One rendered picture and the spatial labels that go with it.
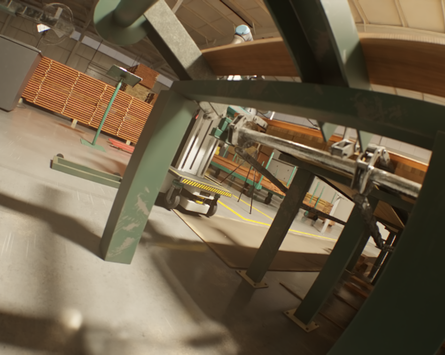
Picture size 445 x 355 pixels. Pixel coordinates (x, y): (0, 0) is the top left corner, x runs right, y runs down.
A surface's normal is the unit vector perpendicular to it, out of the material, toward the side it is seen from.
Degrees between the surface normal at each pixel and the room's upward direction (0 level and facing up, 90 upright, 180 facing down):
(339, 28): 90
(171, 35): 90
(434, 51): 158
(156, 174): 90
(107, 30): 90
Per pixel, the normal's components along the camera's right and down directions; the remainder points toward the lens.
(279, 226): -0.71, -0.28
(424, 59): -0.65, 0.73
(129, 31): 0.57, 0.32
